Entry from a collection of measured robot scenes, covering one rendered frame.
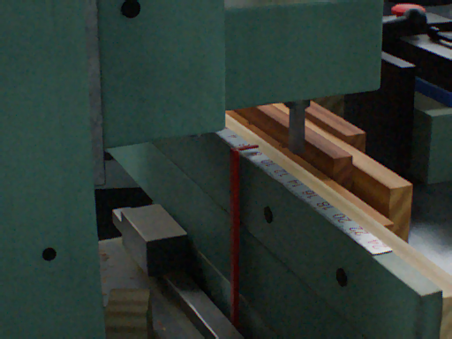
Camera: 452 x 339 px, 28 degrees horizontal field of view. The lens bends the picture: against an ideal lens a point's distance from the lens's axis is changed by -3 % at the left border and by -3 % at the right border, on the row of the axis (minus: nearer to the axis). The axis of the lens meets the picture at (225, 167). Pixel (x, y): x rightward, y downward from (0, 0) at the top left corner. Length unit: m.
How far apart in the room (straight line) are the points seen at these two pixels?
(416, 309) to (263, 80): 0.20
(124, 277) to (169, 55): 0.33
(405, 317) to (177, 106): 0.18
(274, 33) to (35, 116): 0.19
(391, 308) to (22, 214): 0.21
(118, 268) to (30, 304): 0.32
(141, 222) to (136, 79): 0.29
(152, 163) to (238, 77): 0.27
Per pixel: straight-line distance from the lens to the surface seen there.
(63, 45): 0.49
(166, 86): 0.56
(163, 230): 0.80
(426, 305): 0.50
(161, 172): 0.84
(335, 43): 0.64
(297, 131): 0.68
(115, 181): 1.32
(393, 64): 0.77
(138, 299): 0.72
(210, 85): 0.57
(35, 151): 0.50
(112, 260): 0.86
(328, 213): 0.58
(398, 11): 0.84
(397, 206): 0.65
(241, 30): 0.61
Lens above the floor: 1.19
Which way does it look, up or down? 22 degrees down
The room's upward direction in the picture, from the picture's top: straight up
